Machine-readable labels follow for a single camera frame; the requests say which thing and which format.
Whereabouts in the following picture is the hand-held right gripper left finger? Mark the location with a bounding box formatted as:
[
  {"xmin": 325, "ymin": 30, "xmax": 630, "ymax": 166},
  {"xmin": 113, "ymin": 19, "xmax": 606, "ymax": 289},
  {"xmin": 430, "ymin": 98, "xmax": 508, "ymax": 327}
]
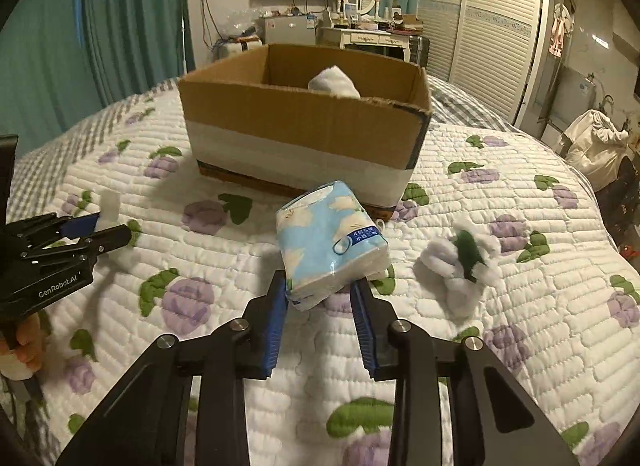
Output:
[{"xmin": 55, "ymin": 270, "xmax": 288, "ymax": 466}]

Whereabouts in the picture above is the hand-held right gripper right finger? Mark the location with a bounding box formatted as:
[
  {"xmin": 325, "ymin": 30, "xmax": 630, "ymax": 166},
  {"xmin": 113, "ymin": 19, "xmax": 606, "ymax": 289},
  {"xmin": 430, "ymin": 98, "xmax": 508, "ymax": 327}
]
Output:
[{"xmin": 349, "ymin": 278, "xmax": 581, "ymax": 466}]

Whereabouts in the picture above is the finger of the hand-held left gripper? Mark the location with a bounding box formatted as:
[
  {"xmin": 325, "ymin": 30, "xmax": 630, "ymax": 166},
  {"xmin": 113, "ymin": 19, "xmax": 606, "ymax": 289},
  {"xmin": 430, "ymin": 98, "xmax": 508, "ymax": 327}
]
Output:
[
  {"xmin": 9, "ymin": 212, "xmax": 102, "ymax": 243},
  {"xmin": 20, "ymin": 225, "xmax": 132, "ymax": 267}
]

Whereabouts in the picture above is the small white cloth piece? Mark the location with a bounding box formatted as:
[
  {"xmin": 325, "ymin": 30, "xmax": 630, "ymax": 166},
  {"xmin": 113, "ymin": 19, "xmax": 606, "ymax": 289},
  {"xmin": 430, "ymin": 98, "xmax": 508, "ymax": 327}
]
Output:
[{"xmin": 97, "ymin": 191, "xmax": 121, "ymax": 227}]

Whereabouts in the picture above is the blue tissue pack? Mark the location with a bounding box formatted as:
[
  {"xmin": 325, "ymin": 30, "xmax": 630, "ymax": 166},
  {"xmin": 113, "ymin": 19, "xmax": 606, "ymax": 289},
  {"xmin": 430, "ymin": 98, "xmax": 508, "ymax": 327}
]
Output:
[{"xmin": 275, "ymin": 180, "xmax": 392, "ymax": 313}]

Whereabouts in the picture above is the brown cardboard box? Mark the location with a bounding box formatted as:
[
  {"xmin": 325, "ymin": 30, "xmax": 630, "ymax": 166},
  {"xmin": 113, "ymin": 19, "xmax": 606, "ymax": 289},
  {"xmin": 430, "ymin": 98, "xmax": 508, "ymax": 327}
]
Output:
[{"xmin": 177, "ymin": 43, "xmax": 434, "ymax": 219}]

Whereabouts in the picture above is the person's left hand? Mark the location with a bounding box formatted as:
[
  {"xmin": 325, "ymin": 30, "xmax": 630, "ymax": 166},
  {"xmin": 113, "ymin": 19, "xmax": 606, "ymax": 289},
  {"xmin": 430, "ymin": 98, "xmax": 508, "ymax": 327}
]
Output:
[{"xmin": 0, "ymin": 317, "xmax": 47, "ymax": 380}]

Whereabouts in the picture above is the white fluffy cloth green patch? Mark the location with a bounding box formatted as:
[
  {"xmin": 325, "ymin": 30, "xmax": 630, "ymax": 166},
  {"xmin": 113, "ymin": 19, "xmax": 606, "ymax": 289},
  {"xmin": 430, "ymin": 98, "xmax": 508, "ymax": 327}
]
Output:
[{"xmin": 419, "ymin": 218, "xmax": 502, "ymax": 319}]

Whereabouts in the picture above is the floral quilted bedspread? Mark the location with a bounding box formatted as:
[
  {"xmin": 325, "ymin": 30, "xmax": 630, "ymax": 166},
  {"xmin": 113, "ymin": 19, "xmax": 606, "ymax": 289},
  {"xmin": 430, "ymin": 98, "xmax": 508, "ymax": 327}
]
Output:
[{"xmin": 0, "ymin": 76, "xmax": 640, "ymax": 466}]

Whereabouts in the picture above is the white rolled sock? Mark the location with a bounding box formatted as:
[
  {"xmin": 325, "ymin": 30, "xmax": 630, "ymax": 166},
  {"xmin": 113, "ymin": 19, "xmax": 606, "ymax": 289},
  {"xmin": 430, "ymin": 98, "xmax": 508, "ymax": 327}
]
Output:
[{"xmin": 307, "ymin": 64, "xmax": 362, "ymax": 98}]

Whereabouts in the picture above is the clear plastic bag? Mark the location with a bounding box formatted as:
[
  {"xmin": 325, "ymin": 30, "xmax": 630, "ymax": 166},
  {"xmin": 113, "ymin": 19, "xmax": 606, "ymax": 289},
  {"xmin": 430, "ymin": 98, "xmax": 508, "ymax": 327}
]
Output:
[{"xmin": 219, "ymin": 8, "xmax": 262, "ymax": 40}]

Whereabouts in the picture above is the white mini fridge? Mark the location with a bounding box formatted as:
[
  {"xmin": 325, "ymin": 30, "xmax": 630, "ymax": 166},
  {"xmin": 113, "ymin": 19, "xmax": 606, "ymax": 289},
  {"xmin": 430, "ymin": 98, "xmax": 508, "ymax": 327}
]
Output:
[{"xmin": 257, "ymin": 14, "xmax": 319, "ymax": 46}]

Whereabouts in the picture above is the dark suitcase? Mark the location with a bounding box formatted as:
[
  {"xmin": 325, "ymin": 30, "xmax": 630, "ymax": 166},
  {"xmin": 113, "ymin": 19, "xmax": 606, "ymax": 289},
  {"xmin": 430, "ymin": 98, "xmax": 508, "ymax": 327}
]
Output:
[{"xmin": 400, "ymin": 36, "xmax": 431, "ymax": 67}]

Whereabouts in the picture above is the white dressing table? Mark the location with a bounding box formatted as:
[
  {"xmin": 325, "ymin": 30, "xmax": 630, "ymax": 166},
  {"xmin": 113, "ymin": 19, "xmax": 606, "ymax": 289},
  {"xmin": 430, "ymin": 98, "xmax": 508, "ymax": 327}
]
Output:
[{"xmin": 316, "ymin": 24, "xmax": 417, "ymax": 64}]

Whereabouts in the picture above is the white jacket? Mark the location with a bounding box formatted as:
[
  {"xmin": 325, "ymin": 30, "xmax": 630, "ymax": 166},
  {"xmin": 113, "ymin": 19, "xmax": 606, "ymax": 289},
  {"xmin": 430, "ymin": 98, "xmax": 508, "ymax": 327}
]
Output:
[{"xmin": 564, "ymin": 110, "xmax": 632, "ymax": 193}]

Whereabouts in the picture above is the white appliance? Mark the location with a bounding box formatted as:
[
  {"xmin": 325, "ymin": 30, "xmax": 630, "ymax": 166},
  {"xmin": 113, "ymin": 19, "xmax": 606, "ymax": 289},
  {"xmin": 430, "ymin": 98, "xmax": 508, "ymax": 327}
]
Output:
[{"xmin": 554, "ymin": 68, "xmax": 602, "ymax": 123}]

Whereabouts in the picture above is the white louvred wardrobe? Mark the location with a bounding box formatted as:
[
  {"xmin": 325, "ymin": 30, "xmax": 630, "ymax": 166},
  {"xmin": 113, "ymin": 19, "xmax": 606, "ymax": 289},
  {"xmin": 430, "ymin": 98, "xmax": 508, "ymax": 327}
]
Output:
[{"xmin": 417, "ymin": 0, "xmax": 545, "ymax": 121}]

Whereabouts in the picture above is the pink hanging garment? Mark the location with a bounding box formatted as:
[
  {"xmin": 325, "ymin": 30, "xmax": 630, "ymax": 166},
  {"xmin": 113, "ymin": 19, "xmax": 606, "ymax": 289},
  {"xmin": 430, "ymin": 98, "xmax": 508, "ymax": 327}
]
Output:
[{"xmin": 548, "ymin": 3, "xmax": 576, "ymax": 59}]

